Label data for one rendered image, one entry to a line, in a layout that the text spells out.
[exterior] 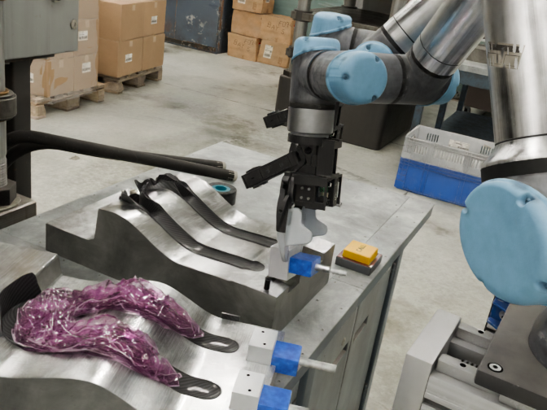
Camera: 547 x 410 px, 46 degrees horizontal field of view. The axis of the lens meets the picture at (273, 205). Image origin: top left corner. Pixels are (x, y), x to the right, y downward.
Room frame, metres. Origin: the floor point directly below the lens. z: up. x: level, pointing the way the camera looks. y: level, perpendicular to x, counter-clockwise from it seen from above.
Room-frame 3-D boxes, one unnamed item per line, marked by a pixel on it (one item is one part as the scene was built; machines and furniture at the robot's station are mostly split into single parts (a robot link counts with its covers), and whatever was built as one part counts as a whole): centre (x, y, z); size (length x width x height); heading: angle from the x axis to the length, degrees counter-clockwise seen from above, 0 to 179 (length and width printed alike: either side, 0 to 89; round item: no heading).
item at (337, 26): (1.29, -0.06, 1.25); 0.09 x 0.08 x 0.11; 81
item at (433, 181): (4.11, -1.12, 0.11); 0.61 x 0.41 x 0.22; 67
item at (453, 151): (4.10, -1.12, 0.28); 0.61 x 0.41 x 0.15; 67
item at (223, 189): (1.49, 0.14, 0.82); 0.08 x 0.08 x 0.04
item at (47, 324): (0.78, 0.21, 0.90); 0.26 x 0.18 x 0.08; 84
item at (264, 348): (0.80, -0.06, 0.86); 0.13 x 0.05 x 0.05; 84
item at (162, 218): (1.12, 0.14, 0.92); 0.35 x 0.16 x 0.09; 66
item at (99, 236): (1.13, 0.15, 0.87); 0.50 x 0.26 x 0.14; 66
